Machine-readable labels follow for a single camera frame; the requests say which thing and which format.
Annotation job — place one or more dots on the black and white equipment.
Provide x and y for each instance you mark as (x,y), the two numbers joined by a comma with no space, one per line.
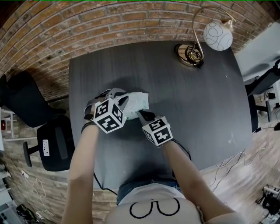
(270,197)

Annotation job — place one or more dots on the person's right forearm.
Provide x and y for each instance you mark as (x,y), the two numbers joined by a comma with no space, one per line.
(186,175)

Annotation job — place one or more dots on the black office chair with label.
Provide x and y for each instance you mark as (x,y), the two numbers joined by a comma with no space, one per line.
(57,144)

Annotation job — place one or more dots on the white metal shelf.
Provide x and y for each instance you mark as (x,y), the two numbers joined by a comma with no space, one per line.
(7,122)

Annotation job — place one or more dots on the person's white printed shirt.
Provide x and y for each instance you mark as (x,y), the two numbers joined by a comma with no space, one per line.
(166,207)

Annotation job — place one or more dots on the black armrest office chair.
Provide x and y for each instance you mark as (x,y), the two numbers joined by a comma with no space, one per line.
(260,87)

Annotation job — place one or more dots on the person's denim shorts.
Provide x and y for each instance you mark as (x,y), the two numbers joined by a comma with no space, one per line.
(129,188)

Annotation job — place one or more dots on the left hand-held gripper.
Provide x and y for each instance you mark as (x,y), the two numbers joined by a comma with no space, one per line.
(105,118)

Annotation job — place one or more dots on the grey box with clutter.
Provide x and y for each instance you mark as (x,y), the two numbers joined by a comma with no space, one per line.
(13,213)

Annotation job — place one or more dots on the person's left forearm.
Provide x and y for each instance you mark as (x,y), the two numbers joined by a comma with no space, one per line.
(83,166)

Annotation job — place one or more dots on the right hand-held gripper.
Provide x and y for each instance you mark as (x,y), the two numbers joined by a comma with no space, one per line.
(158,132)

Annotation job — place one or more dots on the white wet wipes pack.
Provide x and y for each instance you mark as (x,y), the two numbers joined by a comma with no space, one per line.
(137,102)

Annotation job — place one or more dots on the gold lamp with white globe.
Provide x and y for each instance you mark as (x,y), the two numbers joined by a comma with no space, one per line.
(217,35)

